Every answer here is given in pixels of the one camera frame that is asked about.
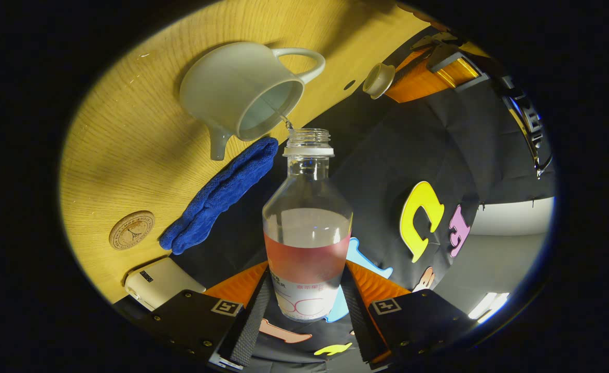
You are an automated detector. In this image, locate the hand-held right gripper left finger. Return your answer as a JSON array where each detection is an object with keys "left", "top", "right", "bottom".
[{"left": 141, "top": 261, "right": 275, "bottom": 370}]

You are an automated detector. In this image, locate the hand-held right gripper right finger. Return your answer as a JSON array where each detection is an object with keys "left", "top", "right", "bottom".
[{"left": 339, "top": 261, "right": 473, "bottom": 369}]

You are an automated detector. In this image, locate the clear water bottle pink label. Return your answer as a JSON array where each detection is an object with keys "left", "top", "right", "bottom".
[{"left": 262, "top": 128, "right": 354, "bottom": 323}]

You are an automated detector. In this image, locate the round wooden coaster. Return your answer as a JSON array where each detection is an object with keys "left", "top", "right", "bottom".
[{"left": 109, "top": 210, "right": 155, "bottom": 250}]

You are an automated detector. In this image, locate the white ceramic teacup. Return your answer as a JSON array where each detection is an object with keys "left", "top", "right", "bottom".
[{"left": 180, "top": 41, "right": 326, "bottom": 161}]

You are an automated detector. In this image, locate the white toaster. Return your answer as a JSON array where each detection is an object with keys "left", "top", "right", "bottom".
[{"left": 124, "top": 257, "right": 206, "bottom": 311}]

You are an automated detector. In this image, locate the ceiling light panel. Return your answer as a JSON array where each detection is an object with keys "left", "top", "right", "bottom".
[{"left": 469, "top": 292, "right": 510, "bottom": 323}]

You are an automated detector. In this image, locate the blue towel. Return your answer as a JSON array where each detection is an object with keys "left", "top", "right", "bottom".
[{"left": 159, "top": 136, "right": 279, "bottom": 255}]

